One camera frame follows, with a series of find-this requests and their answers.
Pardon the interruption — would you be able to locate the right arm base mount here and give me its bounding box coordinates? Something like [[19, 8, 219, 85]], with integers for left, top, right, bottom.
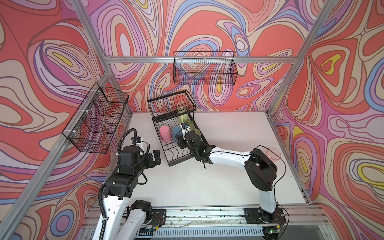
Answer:
[[243, 207, 287, 225]]

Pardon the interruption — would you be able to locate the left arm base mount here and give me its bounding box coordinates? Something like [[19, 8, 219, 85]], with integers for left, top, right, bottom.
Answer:
[[125, 200, 167, 228]]

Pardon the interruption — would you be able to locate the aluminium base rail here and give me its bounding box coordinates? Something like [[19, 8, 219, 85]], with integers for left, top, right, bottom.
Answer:
[[80, 205, 328, 240]]

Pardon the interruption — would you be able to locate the cream mug green handle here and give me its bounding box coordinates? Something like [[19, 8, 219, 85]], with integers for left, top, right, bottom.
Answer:
[[178, 108, 189, 124]]

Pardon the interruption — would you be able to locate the green tumbler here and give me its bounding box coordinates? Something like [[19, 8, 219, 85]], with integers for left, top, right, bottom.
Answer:
[[194, 129, 201, 137], [187, 120, 195, 130]]

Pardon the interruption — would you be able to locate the wall wire basket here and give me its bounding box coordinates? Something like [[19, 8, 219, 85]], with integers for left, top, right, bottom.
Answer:
[[173, 50, 238, 86], [62, 83, 129, 154]]

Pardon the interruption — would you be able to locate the back wall wire basket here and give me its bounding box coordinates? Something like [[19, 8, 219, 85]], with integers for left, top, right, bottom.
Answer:
[[173, 50, 238, 86]]

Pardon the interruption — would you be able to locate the clear pink tumbler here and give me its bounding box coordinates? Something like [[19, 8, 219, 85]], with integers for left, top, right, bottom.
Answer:
[[266, 148, 281, 162]]

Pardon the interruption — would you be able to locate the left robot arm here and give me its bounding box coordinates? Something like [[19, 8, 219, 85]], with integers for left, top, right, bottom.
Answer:
[[93, 145, 161, 240]]

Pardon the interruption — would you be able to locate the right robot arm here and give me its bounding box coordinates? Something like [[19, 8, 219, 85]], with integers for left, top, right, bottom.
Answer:
[[184, 132, 278, 215]]

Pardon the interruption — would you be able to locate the pink plastic cup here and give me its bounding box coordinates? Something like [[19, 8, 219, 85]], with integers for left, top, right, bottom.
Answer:
[[160, 125, 172, 143]]

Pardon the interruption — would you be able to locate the black wire dish rack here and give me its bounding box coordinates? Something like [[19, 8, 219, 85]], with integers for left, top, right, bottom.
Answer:
[[148, 90, 199, 167]]

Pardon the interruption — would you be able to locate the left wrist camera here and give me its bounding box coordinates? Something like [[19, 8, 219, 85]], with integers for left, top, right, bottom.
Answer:
[[131, 136, 143, 148]]

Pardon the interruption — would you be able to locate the left wall wire basket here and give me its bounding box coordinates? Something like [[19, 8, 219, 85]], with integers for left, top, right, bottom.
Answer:
[[62, 83, 129, 154]]

